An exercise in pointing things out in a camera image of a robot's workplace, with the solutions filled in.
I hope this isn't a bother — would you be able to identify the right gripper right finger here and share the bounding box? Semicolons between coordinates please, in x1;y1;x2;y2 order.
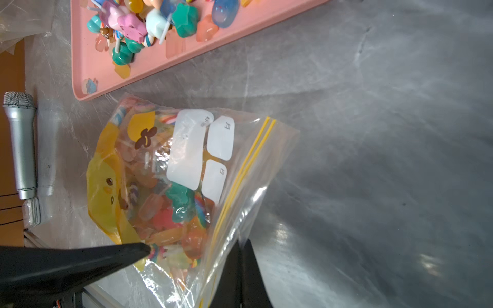
241;240;273;308

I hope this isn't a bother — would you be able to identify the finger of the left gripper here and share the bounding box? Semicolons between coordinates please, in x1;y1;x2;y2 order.
1;243;151;304

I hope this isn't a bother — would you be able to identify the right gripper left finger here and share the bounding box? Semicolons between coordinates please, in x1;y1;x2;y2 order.
209;242;242;308

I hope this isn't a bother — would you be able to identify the ziploc bag with candies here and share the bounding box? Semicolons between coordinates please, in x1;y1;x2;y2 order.
86;94;299;307
1;0;56;53

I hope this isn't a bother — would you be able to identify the silver microphone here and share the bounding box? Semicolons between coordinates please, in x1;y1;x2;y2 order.
3;91;42;228

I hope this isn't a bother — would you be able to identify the pink plastic tray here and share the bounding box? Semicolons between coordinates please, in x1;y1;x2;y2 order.
71;1;322;101

